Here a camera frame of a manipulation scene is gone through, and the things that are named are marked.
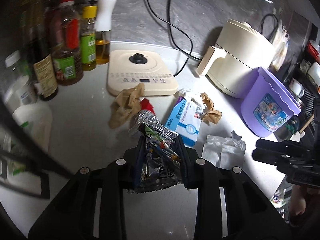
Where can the white cap oil sprayer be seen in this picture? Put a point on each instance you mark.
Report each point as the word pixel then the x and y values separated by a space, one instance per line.
pixel 103 26

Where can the dark sauce bottle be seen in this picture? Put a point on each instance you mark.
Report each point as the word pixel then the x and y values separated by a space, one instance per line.
pixel 38 54

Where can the cream air fryer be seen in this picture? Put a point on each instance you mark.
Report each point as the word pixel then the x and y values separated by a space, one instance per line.
pixel 232 62

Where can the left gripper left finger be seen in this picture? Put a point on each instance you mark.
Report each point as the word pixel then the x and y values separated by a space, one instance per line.
pixel 140 163

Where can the cream induction cooker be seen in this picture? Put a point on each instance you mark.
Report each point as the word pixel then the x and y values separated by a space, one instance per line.
pixel 128 68

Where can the white tissue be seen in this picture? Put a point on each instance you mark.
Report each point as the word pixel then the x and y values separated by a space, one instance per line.
pixel 224 153

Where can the large brown paper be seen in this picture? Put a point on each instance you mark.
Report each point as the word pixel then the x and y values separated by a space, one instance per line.
pixel 126 105

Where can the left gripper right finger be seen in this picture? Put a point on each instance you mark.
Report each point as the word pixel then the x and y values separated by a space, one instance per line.
pixel 186 162

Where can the silver foil snack bag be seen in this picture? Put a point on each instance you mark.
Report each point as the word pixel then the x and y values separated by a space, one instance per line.
pixel 162 169

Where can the right hand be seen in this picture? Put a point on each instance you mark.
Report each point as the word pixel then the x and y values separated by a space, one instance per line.
pixel 297 205

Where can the small brown paper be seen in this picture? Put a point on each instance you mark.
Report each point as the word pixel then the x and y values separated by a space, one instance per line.
pixel 210 114

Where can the white cap small jar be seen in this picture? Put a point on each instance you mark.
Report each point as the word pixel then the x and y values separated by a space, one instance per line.
pixel 18 87

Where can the red wrapper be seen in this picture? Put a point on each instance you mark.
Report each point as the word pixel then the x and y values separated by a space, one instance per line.
pixel 146 105

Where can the black kitchen rack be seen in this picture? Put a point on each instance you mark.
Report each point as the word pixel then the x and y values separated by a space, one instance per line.
pixel 298 70

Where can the white plastic container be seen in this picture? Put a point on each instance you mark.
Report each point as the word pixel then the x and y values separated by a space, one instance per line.
pixel 36 120

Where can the yellow cap green label bottle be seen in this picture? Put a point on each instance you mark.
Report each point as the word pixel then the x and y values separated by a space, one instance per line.
pixel 87 38

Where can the hanging plastic bags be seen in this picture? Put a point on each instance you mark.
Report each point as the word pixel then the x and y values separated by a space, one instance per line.
pixel 280 42

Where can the red cap oil bottle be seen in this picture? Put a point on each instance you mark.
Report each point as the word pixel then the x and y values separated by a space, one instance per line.
pixel 65 38

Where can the purple plastic trash bin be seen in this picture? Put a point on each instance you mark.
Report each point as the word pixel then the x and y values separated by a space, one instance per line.
pixel 268 105

